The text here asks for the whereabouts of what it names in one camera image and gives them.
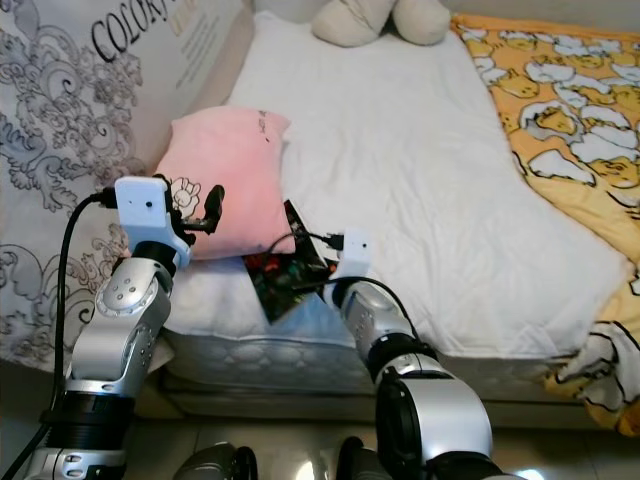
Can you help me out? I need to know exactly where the quilted mattress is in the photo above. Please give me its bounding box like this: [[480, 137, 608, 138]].
[[160, 290, 591, 401]]

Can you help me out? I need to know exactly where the white floral print cover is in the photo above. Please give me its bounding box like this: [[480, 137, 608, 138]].
[[0, 0, 256, 366]]

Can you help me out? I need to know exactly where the white quilted bed cover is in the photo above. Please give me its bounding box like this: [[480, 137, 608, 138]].
[[165, 10, 636, 363]]

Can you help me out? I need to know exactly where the beige bed base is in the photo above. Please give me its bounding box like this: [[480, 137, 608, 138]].
[[140, 375, 591, 431]]

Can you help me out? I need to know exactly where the beige plush toy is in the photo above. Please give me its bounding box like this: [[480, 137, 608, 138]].
[[310, 0, 453, 49]]

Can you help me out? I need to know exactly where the dark left robot leg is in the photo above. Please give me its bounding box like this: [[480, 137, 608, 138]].
[[175, 442, 256, 480]]

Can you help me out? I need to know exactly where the dark robot leg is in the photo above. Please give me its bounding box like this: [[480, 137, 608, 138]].
[[175, 442, 256, 480], [335, 438, 401, 480]]

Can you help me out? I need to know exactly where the dark right robot leg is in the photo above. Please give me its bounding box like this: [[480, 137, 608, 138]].
[[335, 438, 401, 480]]

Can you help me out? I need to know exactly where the yellow cartoon print blanket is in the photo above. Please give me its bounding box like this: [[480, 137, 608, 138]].
[[450, 12, 640, 441]]

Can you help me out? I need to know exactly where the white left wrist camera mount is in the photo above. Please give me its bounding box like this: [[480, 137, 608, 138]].
[[114, 176, 191, 269]]

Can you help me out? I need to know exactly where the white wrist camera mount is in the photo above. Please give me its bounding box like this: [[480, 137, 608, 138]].
[[328, 230, 373, 281], [114, 176, 191, 269]]

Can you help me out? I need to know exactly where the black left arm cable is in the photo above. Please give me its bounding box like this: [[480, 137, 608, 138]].
[[5, 188, 119, 480]]

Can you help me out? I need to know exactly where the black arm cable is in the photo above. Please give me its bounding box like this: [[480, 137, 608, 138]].
[[290, 232, 421, 341], [5, 188, 119, 480]]

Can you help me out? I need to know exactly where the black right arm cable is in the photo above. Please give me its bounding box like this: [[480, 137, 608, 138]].
[[290, 232, 421, 341]]

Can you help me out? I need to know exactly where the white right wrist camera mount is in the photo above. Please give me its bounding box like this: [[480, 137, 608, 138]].
[[328, 230, 373, 281]]

